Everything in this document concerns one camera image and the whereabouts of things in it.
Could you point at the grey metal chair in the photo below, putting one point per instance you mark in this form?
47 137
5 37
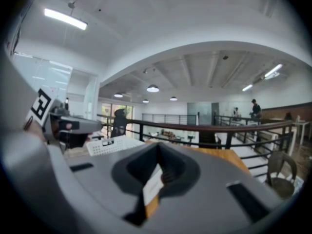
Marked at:
282 174

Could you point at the white table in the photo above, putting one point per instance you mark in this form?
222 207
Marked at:
302 125

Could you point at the black dome pendant lamp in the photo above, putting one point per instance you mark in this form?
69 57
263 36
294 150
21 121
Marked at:
173 98
145 101
152 88
118 95

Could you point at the black railing with wooden handrail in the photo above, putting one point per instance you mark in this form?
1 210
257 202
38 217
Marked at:
195 128

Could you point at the white perforated plastic basket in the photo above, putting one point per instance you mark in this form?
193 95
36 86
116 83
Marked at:
114 145

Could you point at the long ceiling tube light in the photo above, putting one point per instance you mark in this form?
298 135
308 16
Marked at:
273 70
65 18
247 87

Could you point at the white card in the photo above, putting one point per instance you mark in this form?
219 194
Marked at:
152 186

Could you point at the window with green view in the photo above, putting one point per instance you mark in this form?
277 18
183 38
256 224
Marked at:
108 113

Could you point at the frosted glass door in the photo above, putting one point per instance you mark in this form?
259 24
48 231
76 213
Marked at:
202 113

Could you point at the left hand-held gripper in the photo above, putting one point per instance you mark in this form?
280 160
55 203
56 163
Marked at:
73 124

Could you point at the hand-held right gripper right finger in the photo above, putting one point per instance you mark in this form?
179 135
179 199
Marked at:
185 177

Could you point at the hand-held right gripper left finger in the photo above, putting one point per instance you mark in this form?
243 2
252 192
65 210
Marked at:
124 177

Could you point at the person's left forearm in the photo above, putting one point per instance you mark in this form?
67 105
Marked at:
36 131

